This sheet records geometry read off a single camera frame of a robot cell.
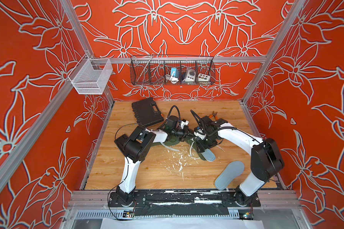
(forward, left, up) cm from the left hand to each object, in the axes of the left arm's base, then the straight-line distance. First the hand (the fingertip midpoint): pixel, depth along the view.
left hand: (197, 135), depth 88 cm
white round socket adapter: (+31, +6, +23) cm, 39 cm away
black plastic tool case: (+21, +36, -4) cm, 42 cm away
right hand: (-8, -2, -3) cm, 8 cm away
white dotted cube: (+34, -3, +20) cm, 39 cm away
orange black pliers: (+26, -16, -8) cm, 31 cm away
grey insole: (-17, -21, -12) cm, 30 cm away
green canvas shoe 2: (-3, +2, -2) cm, 4 cm away
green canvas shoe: (-7, +15, +4) cm, 17 cm away
